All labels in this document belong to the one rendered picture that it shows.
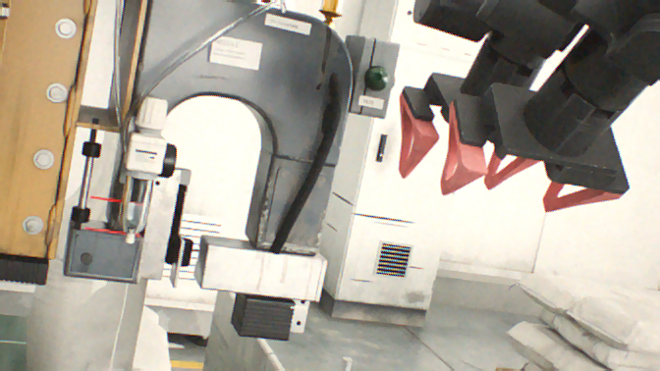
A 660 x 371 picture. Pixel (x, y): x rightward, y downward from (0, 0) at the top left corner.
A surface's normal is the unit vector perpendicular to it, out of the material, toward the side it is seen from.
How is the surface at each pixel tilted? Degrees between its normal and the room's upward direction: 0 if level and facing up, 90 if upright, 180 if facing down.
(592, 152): 46
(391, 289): 90
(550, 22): 111
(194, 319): 90
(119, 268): 90
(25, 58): 90
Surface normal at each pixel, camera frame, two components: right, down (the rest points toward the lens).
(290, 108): 0.29, 0.18
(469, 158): 0.34, -0.55
